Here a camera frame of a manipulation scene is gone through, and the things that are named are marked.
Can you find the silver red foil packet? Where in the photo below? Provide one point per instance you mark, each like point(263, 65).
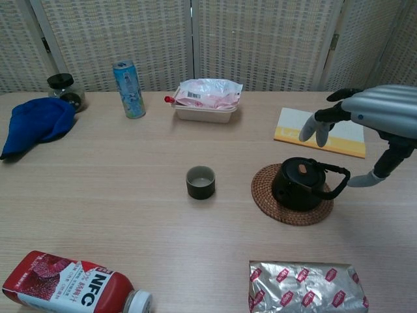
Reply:
point(306, 290)

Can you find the light blue drink can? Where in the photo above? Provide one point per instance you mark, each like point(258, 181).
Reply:
point(130, 91)

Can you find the woven folding screen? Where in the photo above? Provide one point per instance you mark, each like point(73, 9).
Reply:
point(260, 42)

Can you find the black teapot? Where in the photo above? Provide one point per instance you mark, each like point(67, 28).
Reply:
point(298, 189)

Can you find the pink white pouch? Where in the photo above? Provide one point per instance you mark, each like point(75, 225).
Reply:
point(205, 114)

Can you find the red NFC juice bottle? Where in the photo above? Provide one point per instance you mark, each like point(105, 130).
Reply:
point(65, 287)

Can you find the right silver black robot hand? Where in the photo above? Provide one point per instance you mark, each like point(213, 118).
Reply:
point(387, 107)

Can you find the brown round woven coaster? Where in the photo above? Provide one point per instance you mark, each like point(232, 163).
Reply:
point(264, 195)

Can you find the glass jar with black lid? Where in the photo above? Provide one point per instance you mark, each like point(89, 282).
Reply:
point(62, 86)

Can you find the pink snack bag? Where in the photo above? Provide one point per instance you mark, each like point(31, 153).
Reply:
point(211, 93)

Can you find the small dark teacup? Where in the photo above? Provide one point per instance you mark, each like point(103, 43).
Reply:
point(200, 189)

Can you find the blue fabric hat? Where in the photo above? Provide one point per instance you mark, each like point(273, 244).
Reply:
point(36, 124)

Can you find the small red cap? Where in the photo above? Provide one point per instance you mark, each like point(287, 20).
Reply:
point(168, 99)

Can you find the yellow white Lexicon book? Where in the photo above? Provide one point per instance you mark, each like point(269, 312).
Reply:
point(290, 128)

